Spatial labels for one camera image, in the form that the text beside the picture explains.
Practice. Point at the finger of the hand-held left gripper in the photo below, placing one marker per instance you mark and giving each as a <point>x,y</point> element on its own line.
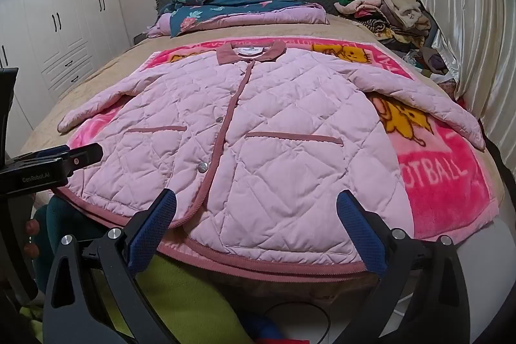
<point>84,156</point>
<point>50,152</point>

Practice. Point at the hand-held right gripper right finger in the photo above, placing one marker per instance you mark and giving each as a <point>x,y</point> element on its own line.
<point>358,231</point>

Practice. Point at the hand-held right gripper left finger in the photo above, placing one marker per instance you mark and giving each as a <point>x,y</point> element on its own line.
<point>155,223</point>

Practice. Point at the pink quilted jacket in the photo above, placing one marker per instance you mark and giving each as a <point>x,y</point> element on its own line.
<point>282,118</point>

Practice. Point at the white bag of clothes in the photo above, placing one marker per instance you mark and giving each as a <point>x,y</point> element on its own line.
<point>435,62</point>

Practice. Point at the pile of folded clothes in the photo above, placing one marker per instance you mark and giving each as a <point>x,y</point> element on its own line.
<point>387,5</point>

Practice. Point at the person's left hand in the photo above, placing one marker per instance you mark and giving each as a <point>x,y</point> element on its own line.
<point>31,227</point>

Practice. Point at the person's teal trousers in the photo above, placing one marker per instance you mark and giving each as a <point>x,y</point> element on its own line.
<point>60,219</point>

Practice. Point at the person's green top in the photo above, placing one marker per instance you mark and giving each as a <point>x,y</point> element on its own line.
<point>189,299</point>

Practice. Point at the pink printed blanket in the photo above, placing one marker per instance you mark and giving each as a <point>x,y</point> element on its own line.
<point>443,182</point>

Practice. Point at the bed with beige cover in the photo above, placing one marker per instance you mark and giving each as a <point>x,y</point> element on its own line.
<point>121,62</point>

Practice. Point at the white wardrobe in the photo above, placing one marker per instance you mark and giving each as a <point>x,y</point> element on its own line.
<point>60,25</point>

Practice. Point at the dark bedside table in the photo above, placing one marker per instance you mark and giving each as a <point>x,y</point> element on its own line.
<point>140,37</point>

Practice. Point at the blue floral quilt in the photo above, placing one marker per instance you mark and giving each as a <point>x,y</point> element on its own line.
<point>225,3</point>

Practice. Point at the shiny cream curtain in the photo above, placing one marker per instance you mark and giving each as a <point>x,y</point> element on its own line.
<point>475,25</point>

